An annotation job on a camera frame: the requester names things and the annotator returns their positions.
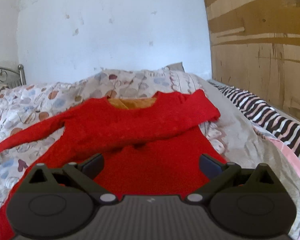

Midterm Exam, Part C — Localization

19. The spotted print duvet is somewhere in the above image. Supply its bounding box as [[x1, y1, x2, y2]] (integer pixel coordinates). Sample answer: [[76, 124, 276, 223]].
[[0, 67, 230, 220]]

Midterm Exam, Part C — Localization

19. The wooden headboard panel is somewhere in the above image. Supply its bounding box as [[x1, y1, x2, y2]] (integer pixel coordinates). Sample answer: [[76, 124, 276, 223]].
[[199, 0, 300, 130]]

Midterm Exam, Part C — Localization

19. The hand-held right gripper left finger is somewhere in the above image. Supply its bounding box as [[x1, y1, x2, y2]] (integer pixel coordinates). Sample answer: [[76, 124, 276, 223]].
[[27, 153, 117, 205]]

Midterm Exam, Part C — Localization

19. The grey-brown pillow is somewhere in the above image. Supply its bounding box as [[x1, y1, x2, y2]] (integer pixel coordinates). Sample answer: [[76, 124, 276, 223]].
[[165, 62, 185, 72]]

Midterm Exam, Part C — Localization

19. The red sweater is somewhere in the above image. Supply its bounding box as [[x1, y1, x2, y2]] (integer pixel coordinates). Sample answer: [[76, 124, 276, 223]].
[[0, 89, 228, 240]]

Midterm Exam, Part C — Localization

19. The pink cloth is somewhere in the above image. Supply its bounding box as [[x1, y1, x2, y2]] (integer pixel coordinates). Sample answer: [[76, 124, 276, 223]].
[[255, 127, 300, 240]]

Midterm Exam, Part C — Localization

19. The grey bed sheet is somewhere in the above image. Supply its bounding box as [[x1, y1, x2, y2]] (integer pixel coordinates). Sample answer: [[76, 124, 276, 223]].
[[197, 80, 300, 240]]

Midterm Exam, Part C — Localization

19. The metal bed headboard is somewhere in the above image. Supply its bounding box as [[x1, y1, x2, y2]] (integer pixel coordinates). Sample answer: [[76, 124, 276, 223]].
[[0, 64, 27, 88]]

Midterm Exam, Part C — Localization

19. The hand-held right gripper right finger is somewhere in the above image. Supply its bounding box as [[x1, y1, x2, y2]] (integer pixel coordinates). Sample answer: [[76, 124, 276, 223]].
[[185, 154, 276, 204]]

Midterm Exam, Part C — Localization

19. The zebra striped blanket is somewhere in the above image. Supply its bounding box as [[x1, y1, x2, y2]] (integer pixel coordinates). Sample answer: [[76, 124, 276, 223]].
[[207, 79, 300, 161]]

